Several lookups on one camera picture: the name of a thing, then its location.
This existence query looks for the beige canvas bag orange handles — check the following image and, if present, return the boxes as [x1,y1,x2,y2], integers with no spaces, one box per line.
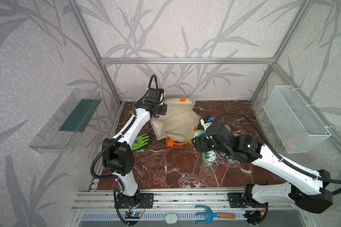
[151,97,200,143]

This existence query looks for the green circuit board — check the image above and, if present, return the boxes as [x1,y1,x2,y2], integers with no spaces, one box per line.
[125,211,143,219]

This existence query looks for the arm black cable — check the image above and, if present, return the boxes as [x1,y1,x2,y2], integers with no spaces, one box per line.
[89,74,159,180]
[213,111,341,196]

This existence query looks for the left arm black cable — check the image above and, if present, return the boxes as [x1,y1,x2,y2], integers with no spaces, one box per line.
[89,74,159,180]

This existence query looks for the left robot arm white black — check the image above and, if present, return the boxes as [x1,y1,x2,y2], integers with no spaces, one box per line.
[102,101,167,198]

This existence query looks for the clear plastic wall shelf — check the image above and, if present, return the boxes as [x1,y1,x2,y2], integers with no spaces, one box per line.
[28,89,102,154]

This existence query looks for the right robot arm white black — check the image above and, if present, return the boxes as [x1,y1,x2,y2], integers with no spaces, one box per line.
[191,123,333,214]

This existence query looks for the white oval button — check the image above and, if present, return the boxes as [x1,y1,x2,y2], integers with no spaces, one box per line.
[165,213,178,224]

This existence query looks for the blue garden hand fork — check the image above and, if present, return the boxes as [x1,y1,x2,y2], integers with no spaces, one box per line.
[195,205,236,224]

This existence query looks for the green black garden glove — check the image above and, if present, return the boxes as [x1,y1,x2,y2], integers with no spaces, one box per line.
[131,133,153,151]

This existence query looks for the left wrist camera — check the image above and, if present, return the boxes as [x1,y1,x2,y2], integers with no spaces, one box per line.
[145,88,164,104]

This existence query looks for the green tree label seed jar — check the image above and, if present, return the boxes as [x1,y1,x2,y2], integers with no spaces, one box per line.
[201,150,217,167]

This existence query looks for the right base wiring bundle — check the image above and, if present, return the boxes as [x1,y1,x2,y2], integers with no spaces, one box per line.
[243,208,269,225]

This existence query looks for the white wire mesh basket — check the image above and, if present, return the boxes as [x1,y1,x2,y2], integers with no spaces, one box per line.
[263,85,331,154]

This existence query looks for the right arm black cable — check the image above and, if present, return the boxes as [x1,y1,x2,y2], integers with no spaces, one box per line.
[213,111,341,196]

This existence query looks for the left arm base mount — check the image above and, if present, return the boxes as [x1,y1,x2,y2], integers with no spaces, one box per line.
[115,193,154,209]

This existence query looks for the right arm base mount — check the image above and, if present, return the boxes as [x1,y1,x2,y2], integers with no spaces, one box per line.
[227,192,250,208]

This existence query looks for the red label seed jar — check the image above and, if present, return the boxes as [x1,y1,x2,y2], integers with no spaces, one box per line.
[233,131,242,137]

